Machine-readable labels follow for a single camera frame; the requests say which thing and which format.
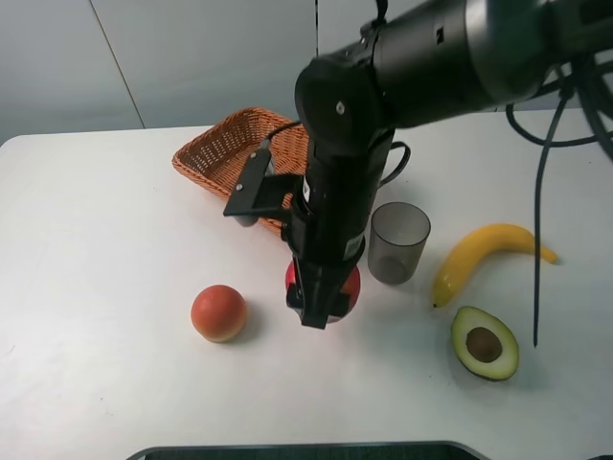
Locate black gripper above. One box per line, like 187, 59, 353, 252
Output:
284, 126, 395, 330

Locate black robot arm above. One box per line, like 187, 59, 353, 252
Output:
284, 1, 612, 329

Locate grey translucent plastic cup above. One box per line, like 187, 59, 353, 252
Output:
368, 202, 431, 286

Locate orange wicker basket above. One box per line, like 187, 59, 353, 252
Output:
171, 106, 317, 241

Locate halved avocado with pit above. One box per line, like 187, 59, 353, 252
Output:
451, 306, 520, 381

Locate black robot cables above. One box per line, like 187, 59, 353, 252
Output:
505, 52, 613, 348

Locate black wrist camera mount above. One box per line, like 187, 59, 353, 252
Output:
223, 149, 302, 227

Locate red apple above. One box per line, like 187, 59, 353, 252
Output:
284, 263, 361, 324

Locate orange peach fruit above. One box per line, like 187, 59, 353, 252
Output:
191, 285, 247, 343

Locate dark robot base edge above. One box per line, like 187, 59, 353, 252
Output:
129, 441, 485, 459

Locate yellow banana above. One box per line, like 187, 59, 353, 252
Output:
431, 223, 535, 309

